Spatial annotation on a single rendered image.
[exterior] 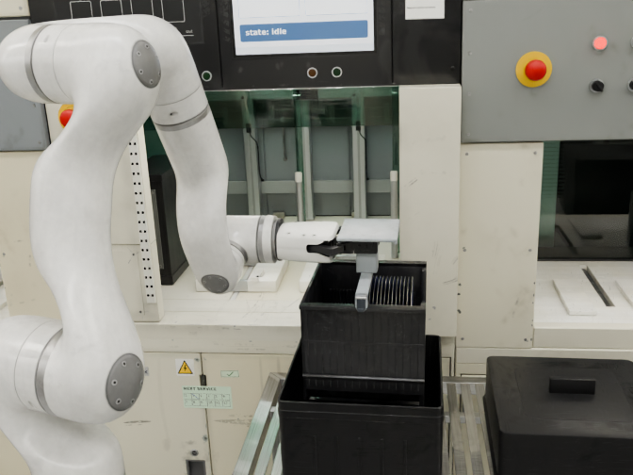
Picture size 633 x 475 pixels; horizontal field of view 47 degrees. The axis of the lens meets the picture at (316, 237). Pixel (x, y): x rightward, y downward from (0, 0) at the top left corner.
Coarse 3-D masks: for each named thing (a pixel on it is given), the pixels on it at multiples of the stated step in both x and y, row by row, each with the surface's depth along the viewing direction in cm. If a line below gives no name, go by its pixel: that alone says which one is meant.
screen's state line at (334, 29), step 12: (264, 24) 145; (276, 24) 144; (288, 24) 144; (300, 24) 144; (312, 24) 144; (324, 24) 143; (336, 24) 143; (348, 24) 143; (360, 24) 142; (240, 36) 146; (252, 36) 146; (264, 36) 145; (276, 36) 145; (288, 36) 145; (300, 36) 144; (312, 36) 144; (324, 36) 144; (336, 36) 144; (348, 36) 143; (360, 36) 143
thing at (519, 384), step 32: (512, 384) 137; (544, 384) 136; (576, 384) 132; (608, 384) 136; (512, 416) 127; (544, 416) 126; (576, 416) 126; (608, 416) 125; (512, 448) 123; (544, 448) 122; (576, 448) 121; (608, 448) 120
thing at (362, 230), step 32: (352, 224) 126; (384, 224) 125; (320, 288) 137; (352, 288) 138; (416, 288) 136; (320, 320) 118; (352, 320) 118; (384, 320) 117; (416, 320) 116; (320, 352) 120; (352, 352) 119; (384, 352) 118; (416, 352) 118; (320, 384) 122; (352, 384) 121; (384, 384) 120; (416, 384) 119
